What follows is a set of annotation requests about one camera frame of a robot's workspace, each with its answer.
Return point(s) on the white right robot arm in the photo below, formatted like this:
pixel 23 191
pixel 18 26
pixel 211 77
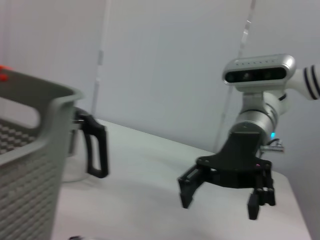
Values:
pixel 260 120

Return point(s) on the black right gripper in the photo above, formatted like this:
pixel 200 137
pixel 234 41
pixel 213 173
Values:
pixel 242 165

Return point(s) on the grey perforated storage basket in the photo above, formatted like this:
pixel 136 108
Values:
pixel 25 187

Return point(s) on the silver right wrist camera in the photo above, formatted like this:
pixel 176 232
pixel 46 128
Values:
pixel 257 75

